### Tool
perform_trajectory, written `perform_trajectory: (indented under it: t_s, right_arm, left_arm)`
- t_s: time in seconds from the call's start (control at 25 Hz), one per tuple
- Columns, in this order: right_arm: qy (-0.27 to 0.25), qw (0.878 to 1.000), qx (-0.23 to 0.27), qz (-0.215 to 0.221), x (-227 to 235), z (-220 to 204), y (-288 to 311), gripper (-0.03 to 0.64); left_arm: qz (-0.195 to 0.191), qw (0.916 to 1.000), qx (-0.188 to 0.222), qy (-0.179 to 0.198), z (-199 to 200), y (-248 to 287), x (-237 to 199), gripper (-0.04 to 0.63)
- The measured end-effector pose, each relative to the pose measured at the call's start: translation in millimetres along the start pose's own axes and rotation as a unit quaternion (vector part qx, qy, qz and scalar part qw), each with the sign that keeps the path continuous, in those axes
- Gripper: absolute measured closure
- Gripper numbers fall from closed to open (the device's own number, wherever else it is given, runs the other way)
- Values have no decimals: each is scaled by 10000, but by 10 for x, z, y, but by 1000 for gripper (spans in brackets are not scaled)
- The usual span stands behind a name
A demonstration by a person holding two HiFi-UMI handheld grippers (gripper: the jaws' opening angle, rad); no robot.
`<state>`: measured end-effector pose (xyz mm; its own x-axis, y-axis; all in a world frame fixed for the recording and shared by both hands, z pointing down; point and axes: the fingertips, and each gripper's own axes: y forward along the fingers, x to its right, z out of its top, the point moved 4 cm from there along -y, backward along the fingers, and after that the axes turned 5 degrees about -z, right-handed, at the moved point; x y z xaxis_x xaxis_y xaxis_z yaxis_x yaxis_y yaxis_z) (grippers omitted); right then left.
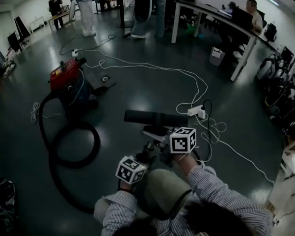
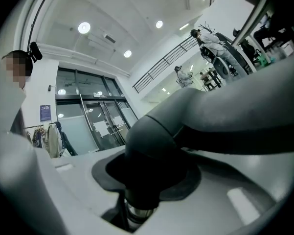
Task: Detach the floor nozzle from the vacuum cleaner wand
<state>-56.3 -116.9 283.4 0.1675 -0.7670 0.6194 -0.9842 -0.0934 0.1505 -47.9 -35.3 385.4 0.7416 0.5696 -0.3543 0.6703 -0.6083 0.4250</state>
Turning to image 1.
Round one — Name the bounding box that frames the black monitor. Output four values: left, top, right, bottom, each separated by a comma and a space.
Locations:
7, 31, 23, 53

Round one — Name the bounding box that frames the black plug cable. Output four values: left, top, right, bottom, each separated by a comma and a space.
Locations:
201, 99, 214, 132

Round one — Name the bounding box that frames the black office chair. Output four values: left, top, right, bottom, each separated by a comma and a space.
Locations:
263, 23, 278, 43

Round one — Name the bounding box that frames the white-legged dark desk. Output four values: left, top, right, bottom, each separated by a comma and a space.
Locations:
171, 0, 261, 82

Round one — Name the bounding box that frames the white shelf unit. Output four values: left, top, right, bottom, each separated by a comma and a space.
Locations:
268, 101, 295, 222

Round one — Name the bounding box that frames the thin black floor cable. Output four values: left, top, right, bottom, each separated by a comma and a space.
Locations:
59, 34, 132, 56

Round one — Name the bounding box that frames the person's right forearm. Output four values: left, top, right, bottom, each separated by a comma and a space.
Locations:
173, 152, 274, 236

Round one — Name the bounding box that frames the small wooden table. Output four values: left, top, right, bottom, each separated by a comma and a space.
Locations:
48, 9, 72, 31

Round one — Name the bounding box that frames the silver vacuum cleaner wand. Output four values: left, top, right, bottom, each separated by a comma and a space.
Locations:
140, 129, 171, 145

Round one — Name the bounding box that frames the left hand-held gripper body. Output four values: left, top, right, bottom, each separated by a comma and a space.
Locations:
115, 149, 158, 185

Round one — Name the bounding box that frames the long white cable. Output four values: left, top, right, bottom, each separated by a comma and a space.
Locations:
82, 49, 276, 186

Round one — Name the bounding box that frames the person's left forearm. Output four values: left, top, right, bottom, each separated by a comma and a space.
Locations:
101, 180, 138, 236

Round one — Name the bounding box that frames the black bag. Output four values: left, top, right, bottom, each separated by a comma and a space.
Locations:
0, 177, 17, 236

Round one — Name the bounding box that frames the coiled white cable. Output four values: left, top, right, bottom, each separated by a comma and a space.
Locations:
30, 102, 41, 124

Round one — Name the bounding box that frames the black laptop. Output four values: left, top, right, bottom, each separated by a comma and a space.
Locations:
231, 6, 254, 30

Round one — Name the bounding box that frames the grey floor hatch plate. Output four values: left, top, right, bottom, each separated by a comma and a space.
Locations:
84, 67, 117, 91

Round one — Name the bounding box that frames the white power strip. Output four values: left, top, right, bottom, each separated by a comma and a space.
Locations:
187, 104, 209, 119

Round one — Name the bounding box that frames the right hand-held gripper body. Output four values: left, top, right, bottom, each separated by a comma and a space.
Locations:
159, 126, 197, 166

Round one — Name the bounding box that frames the black vacuum hose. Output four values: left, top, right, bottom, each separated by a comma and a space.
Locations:
38, 94, 192, 219

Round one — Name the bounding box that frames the white low cabinet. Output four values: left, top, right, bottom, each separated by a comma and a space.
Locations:
29, 16, 46, 33

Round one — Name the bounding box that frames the red and blue vacuum cleaner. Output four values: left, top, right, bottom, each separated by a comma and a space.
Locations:
48, 57, 99, 113

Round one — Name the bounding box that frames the white box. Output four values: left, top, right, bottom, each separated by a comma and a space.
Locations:
209, 46, 227, 67

